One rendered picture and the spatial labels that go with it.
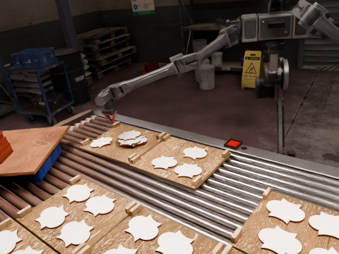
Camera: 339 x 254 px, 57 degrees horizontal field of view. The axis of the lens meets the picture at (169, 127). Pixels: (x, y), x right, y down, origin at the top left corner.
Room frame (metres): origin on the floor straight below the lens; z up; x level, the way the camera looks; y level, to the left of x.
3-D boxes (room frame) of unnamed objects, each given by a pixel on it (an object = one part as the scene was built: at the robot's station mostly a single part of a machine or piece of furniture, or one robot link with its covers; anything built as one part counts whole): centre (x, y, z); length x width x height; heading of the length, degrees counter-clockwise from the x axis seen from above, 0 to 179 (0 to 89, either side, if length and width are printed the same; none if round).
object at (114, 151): (1.67, 0.28, 0.93); 0.41 x 0.35 x 0.02; 51
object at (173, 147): (1.39, -0.04, 0.93); 0.41 x 0.35 x 0.02; 49
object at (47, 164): (1.53, 0.83, 0.97); 0.31 x 0.31 x 0.10; 84
